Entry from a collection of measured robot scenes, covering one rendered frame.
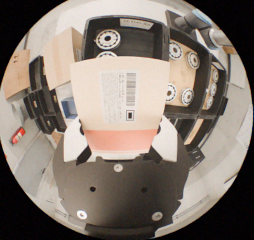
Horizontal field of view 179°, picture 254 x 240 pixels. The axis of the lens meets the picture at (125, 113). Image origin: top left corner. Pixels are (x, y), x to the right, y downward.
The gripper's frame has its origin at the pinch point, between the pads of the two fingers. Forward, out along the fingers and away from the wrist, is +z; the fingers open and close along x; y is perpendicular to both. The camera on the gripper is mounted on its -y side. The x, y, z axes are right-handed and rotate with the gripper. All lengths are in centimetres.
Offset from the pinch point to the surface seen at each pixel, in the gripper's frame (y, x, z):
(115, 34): -23.7, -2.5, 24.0
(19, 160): 114, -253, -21
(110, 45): -18.6, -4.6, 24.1
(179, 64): -14.1, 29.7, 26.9
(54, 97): 13, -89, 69
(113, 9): -57, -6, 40
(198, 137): 39, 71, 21
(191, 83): -4.8, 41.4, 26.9
